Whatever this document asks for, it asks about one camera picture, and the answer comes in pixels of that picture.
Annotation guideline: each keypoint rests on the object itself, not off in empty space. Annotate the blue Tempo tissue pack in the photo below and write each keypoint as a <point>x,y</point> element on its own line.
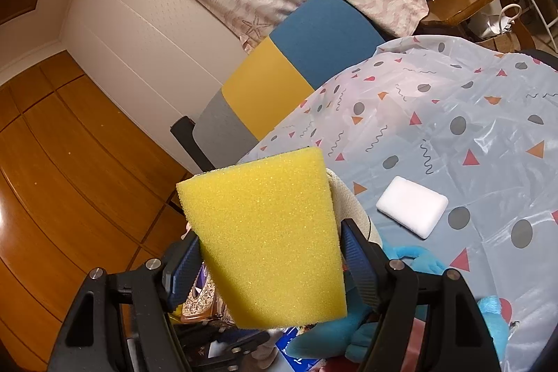
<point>296,352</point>

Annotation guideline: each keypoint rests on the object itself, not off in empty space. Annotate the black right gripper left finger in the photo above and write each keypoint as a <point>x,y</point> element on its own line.
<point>121,322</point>

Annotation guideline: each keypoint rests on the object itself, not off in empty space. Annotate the blue plush toy with lollipop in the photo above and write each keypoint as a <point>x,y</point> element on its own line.
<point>352,335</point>

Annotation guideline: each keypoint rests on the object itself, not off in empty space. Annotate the yellow foam sponge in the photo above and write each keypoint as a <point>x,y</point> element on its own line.
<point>270,239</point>

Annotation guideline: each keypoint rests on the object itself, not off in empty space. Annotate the grey yellow blue chair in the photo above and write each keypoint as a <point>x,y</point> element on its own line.
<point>314,43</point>

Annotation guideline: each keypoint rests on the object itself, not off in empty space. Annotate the beige knitted item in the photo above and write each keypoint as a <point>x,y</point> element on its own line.
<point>346,206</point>

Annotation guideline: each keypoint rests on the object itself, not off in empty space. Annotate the patterned plastic tablecloth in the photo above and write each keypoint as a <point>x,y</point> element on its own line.
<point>477,126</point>

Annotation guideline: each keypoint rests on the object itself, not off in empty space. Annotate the ornate silver tissue box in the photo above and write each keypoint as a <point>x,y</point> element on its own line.
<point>201,300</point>

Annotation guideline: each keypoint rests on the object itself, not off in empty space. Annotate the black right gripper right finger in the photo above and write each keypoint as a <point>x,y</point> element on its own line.
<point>456,337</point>

